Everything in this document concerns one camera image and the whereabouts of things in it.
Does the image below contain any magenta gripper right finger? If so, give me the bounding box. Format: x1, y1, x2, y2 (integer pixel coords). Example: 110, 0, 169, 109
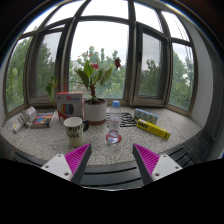
132, 144, 182, 185

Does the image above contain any colourful flat book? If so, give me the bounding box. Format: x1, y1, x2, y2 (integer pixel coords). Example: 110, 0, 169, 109
31, 111, 55, 129

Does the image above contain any black patterned mat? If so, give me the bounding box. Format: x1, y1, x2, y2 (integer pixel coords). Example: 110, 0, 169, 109
105, 112, 138, 128

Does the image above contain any green plant with red flowers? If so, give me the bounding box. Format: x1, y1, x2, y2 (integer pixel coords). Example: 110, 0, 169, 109
46, 53, 121, 105

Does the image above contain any red white filament box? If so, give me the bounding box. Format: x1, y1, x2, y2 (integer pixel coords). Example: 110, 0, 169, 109
56, 92, 83, 119

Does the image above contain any brown window frame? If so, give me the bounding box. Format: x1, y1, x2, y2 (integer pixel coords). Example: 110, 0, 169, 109
1, 0, 197, 117

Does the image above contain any yellow glue stick box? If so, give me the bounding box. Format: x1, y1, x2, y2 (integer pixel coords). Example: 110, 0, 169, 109
137, 119, 170, 140

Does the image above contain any white flower pot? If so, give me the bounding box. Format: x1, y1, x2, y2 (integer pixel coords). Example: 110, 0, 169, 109
83, 99, 107, 125

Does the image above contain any clear plastic water bottle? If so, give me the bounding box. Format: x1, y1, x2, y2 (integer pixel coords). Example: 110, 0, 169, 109
107, 100, 122, 143

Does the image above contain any red round coaster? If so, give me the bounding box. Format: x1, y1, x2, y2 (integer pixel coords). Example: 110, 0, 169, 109
106, 134, 122, 143

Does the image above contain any cream printed mug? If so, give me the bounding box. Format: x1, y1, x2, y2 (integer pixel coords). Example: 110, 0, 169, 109
64, 117, 89, 148

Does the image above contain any blue patterned small box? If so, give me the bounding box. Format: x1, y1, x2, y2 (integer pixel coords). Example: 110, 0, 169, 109
134, 108, 158, 124

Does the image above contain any black slatted radiator cover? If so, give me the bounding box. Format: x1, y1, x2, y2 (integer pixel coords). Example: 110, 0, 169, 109
0, 128, 224, 190

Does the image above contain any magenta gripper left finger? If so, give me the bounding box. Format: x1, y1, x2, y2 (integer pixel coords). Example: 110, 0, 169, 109
42, 143, 92, 185

